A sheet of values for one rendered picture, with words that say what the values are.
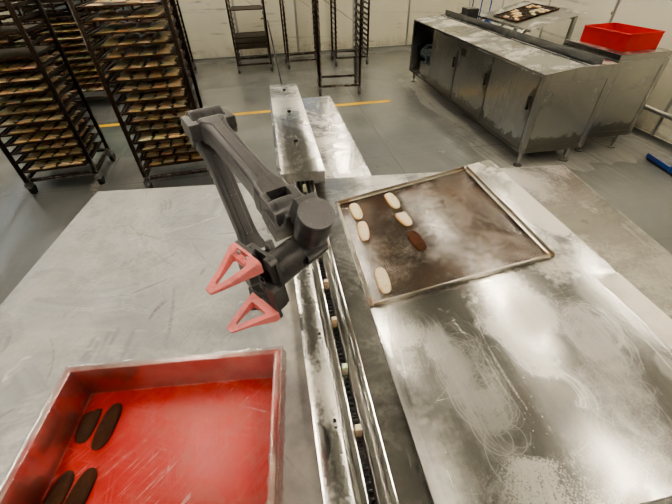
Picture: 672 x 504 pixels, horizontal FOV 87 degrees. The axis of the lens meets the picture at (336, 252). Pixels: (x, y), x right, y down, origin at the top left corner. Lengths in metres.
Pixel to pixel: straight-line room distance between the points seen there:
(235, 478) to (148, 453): 0.20
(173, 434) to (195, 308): 0.36
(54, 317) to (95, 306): 0.11
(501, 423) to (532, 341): 0.20
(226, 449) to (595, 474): 0.67
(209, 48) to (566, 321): 7.65
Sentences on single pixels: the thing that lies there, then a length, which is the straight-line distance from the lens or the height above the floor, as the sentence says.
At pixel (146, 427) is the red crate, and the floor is 0.82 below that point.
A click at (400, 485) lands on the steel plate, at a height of 0.82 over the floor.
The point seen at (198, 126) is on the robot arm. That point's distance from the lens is 0.88.
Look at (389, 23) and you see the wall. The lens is 8.29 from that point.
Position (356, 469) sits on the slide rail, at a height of 0.85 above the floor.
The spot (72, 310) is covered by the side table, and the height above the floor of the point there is 0.82.
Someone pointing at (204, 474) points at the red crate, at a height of 0.82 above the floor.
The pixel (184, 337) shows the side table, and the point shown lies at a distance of 1.05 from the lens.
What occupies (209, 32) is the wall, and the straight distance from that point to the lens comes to 7.97.
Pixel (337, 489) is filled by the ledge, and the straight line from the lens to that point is 0.76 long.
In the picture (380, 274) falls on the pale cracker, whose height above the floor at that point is 0.91.
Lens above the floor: 1.60
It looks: 41 degrees down
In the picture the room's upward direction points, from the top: 2 degrees counter-clockwise
